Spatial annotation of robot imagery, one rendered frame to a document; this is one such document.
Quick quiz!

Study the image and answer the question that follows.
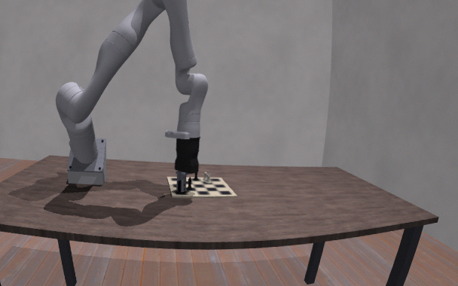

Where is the cream and black chessboard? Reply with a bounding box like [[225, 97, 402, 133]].
[[167, 177, 237, 198]]

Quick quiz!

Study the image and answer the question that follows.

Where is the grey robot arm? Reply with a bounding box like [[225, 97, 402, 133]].
[[56, 0, 208, 163]]

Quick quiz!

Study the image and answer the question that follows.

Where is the black bishop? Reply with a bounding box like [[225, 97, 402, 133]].
[[187, 177, 193, 190]]

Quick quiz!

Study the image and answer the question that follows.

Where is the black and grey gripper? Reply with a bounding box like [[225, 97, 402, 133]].
[[165, 121, 200, 192]]

